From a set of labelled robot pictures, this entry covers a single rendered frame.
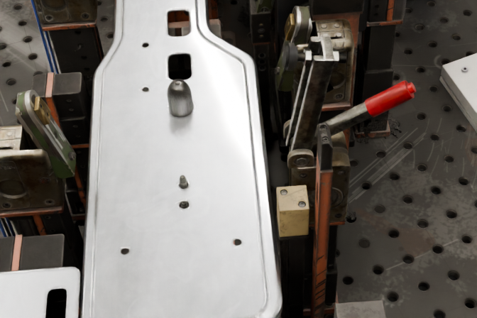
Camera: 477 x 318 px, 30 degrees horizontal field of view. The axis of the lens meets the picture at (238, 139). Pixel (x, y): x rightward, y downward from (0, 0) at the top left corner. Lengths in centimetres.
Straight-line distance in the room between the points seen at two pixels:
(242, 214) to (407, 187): 47
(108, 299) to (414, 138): 70
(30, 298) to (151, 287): 13
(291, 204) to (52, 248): 29
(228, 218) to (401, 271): 40
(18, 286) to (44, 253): 6
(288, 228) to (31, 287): 30
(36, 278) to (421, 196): 67
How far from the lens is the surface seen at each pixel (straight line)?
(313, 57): 92
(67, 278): 104
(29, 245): 110
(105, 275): 103
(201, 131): 114
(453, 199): 146
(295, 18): 113
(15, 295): 104
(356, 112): 101
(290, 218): 99
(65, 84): 124
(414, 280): 137
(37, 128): 107
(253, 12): 130
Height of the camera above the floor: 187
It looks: 50 degrees down
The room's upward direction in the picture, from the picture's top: 4 degrees counter-clockwise
